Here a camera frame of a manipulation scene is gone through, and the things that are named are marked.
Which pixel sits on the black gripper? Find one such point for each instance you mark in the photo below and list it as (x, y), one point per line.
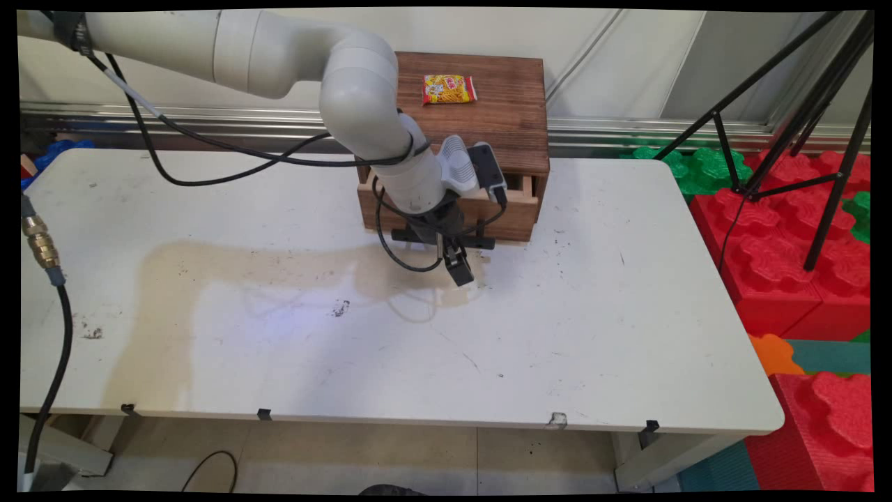
(437, 222)

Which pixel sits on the brown wooden drawer cabinet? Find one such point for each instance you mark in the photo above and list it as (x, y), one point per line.
(502, 118)

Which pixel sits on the yellow red snack packet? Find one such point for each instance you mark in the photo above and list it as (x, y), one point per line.
(449, 89)

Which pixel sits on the white table leg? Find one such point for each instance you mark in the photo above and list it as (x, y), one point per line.
(669, 460)
(77, 453)

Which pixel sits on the large red foam block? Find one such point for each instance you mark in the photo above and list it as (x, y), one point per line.
(847, 279)
(759, 258)
(829, 432)

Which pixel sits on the orange foam puzzle piece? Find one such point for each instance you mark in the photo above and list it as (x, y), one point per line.
(772, 354)

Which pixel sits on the teal foam floor mat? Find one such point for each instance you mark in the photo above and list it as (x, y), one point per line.
(833, 357)

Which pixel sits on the black tripod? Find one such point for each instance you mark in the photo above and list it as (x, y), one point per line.
(815, 111)

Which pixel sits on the small green foam block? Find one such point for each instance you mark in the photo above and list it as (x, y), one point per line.
(860, 216)

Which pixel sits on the blue foam block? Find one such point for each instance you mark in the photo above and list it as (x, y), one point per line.
(59, 150)

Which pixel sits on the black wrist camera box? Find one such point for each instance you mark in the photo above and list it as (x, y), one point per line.
(488, 171)

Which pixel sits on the white ribbed camera mount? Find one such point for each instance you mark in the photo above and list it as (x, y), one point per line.
(456, 164)

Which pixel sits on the silver metal wall rail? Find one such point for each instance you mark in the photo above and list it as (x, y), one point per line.
(627, 129)

